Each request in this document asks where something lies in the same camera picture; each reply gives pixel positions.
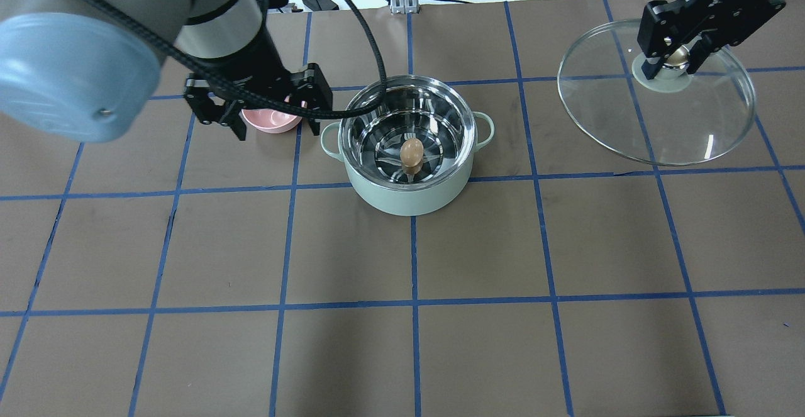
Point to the pale green electric pot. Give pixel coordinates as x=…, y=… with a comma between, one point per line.
x=410, y=106

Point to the glass pot lid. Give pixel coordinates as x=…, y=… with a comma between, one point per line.
x=673, y=120

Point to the brown egg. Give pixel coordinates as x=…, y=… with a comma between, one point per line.
x=412, y=154

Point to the pink bowl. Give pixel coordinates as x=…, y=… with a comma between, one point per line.
x=269, y=120

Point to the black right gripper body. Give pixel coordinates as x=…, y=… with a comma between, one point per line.
x=732, y=3

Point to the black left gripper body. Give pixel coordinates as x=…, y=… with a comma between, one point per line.
x=263, y=63

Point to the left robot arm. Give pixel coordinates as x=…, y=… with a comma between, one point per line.
x=74, y=71

